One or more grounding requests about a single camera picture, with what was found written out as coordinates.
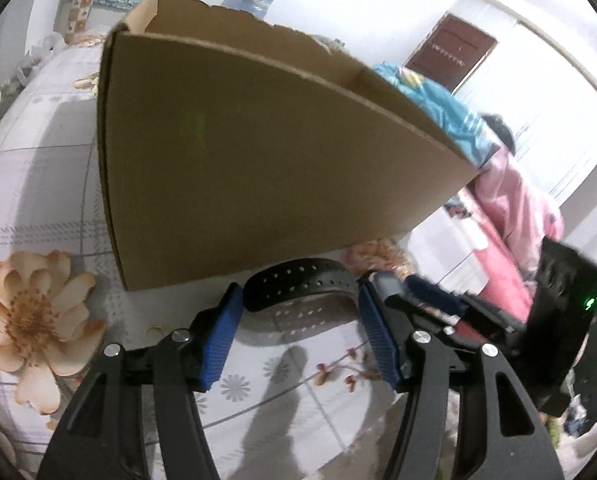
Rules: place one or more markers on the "blue blanket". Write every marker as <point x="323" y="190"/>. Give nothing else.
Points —
<point x="443" y="105"/>

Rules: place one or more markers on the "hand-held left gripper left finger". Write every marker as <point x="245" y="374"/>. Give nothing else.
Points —
<point x="221" y="340"/>

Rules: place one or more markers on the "brown cardboard box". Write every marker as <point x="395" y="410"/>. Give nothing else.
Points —
<point x="253" y="160"/>

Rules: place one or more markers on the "clear water bottle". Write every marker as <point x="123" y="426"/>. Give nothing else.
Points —
<point x="258" y="0"/>

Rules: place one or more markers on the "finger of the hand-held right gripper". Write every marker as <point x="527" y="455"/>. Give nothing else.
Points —
<point x="433" y="292"/>
<point x="493" y="317"/>

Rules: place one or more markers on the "floral tablecloth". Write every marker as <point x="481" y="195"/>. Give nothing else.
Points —
<point x="38" y="160"/>

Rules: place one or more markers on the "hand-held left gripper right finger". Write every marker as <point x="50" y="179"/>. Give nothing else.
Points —
<point x="378" y="332"/>

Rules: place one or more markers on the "pink blanket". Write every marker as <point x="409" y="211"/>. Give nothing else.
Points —
<point x="513" y="200"/>

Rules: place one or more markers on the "white plastic bag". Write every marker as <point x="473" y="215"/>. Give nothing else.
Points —
<point x="43" y="47"/>

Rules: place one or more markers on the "brown door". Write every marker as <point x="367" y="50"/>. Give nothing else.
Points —
<point x="451" y="52"/>

